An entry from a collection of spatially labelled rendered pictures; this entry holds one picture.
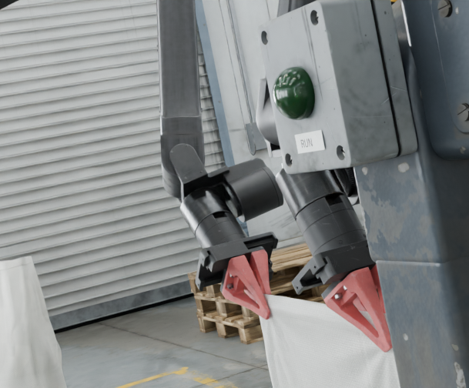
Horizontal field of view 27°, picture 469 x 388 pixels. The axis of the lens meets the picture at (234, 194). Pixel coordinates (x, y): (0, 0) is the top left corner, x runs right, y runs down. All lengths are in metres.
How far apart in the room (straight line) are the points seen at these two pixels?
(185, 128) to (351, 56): 0.78
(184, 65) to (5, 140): 6.83
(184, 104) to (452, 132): 0.81
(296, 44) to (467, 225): 0.14
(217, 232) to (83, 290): 7.10
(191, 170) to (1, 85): 6.98
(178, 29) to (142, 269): 7.12
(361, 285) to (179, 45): 0.57
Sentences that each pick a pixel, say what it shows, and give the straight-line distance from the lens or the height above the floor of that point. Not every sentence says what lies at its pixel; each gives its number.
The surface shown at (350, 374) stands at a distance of 1.00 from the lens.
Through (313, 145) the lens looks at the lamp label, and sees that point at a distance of 0.54.
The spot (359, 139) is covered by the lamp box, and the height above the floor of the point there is 1.25.
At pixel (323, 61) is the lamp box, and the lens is 0.52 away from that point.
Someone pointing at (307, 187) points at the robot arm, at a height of 1.21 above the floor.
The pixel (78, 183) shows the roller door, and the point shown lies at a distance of 8.27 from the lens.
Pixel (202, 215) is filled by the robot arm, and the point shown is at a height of 1.18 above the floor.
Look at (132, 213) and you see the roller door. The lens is 8.41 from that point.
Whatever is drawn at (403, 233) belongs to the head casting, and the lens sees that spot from 0.57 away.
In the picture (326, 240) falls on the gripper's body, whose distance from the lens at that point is 0.93.
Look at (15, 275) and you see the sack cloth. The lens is 2.34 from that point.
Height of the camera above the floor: 1.27
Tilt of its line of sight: 3 degrees down
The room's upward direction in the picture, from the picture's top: 11 degrees counter-clockwise
